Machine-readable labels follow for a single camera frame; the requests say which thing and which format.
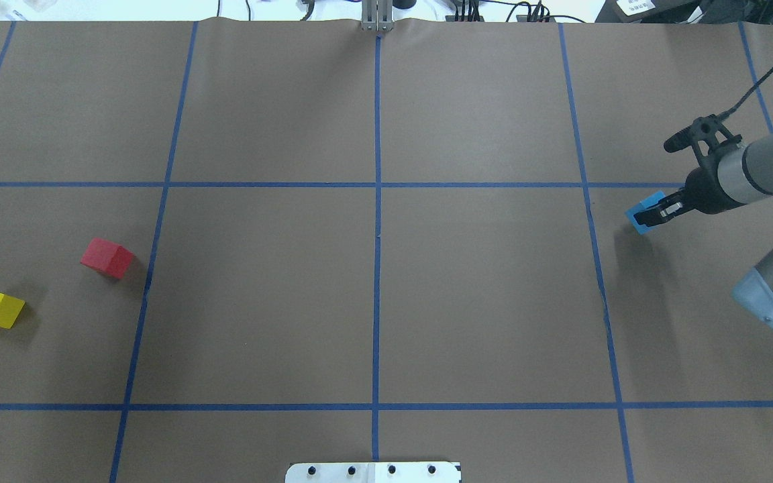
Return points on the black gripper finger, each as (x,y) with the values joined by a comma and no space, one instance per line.
(673,206)

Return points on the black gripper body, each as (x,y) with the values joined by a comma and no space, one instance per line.
(704,190)

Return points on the blue wooden cube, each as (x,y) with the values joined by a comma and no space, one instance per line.
(647,215)

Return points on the red wooden cube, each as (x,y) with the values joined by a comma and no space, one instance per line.
(108,258)

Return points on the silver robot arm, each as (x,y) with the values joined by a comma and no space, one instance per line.
(733,181)

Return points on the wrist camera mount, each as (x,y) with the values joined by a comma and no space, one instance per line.
(709,138)

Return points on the aluminium frame post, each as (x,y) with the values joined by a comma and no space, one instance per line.
(377,16)

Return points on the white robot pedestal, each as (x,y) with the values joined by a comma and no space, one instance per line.
(436,471)

